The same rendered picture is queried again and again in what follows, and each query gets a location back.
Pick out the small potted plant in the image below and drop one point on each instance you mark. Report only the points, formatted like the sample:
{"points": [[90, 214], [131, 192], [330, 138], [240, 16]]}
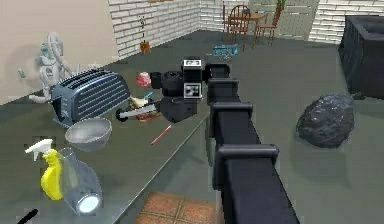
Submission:
{"points": [[144, 46]]}

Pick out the brown wooden table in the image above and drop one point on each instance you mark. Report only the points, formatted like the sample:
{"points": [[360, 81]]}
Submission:
{"points": [[257, 16]]}

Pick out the brown wooden chair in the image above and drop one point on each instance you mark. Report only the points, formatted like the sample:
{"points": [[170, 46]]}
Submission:
{"points": [[224, 16], [270, 25], [238, 20]]}

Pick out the black garbage bag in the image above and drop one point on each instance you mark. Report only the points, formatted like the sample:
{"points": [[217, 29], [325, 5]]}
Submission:
{"points": [[325, 121]]}

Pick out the blue-grey toaster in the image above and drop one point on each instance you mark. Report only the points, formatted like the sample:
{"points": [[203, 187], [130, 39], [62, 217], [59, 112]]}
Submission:
{"points": [[90, 96]]}

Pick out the grey metal bowl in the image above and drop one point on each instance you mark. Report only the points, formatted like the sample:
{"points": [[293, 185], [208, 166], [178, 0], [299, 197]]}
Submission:
{"points": [[89, 135]]}

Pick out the black sofa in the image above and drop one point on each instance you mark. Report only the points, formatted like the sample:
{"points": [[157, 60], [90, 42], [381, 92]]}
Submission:
{"points": [[363, 56]]}

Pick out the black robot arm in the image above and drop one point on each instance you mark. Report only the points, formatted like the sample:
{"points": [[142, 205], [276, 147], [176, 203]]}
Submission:
{"points": [[246, 186]]}

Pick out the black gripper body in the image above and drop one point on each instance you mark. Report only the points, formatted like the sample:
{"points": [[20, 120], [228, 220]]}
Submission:
{"points": [[171, 83]]}

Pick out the pink round food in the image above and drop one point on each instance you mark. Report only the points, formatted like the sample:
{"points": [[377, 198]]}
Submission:
{"points": [[143, 79]]}

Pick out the green house plant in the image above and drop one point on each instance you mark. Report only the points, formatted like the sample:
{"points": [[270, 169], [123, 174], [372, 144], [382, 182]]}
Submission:
{"points": [[281, 4]]}

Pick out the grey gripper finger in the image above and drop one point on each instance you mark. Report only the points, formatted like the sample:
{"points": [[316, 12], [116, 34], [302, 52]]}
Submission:
{"points": [[140, 111]]}

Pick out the clear glass cup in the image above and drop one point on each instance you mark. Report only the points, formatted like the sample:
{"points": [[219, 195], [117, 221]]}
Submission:
{"points": [[81, 186]]}

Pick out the red pencil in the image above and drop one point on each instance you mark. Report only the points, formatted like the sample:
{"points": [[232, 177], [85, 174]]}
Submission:
{"points": [[161, 134]]}

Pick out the white abstract sculpture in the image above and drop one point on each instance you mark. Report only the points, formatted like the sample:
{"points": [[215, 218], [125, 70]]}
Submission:
{"points": [[50, 66]]}

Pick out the yellow spray bottle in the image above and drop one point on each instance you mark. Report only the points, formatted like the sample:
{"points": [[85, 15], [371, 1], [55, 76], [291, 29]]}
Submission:
{"points": [[51, 176]]}

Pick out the pale green door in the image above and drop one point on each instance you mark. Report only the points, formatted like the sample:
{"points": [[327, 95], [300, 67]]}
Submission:
{"points": [[296, 18]]}

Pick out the cream and blue small object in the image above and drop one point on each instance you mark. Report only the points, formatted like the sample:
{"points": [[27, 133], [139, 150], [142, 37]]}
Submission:
{"points": [[139, 101]]}

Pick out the blue object on floor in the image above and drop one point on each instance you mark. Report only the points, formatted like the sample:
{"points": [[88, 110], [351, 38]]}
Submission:
{"points": [[226, 50]]}

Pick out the red-brown flat object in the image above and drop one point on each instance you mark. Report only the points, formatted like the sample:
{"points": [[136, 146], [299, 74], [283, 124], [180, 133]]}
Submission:
{"points": [[146, 117]]}

